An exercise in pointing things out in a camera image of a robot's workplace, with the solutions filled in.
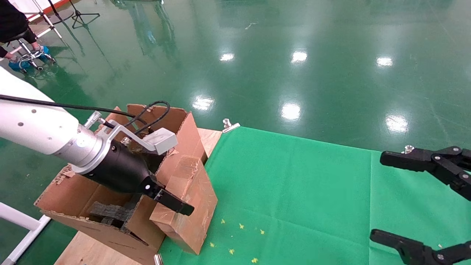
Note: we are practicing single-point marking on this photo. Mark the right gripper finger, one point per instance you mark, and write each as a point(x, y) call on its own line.
point(419, 160)
point(408, 250)

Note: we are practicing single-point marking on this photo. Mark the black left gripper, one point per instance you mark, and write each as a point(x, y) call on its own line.
point(117, 169)

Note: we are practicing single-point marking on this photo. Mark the small taped cardboard box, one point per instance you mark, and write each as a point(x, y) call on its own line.
point(197, 187)

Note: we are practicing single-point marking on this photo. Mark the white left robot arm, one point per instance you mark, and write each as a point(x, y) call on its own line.
point(33, 125)

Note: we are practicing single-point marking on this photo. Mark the large open cardboard carton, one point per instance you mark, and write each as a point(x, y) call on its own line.
point(110, 235)

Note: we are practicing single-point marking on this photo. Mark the green table cloth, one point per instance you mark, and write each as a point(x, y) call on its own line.
point(294, 184)
point(404, 198)

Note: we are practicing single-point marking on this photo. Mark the black foam block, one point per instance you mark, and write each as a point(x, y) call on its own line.
point(106, 210)

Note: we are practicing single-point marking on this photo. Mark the black tripod stand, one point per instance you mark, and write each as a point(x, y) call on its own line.
point(78, 16)

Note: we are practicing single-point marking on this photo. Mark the silver tripod stand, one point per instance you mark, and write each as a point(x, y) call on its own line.
point(48, 20)

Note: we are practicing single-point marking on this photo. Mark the person in black clothes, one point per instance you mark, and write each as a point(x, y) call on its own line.
point(11, 22)

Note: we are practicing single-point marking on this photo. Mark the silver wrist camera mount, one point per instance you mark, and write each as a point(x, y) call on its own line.
point(160, 140)

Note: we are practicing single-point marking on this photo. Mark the white table frame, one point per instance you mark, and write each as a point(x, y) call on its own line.
point(18, 217)

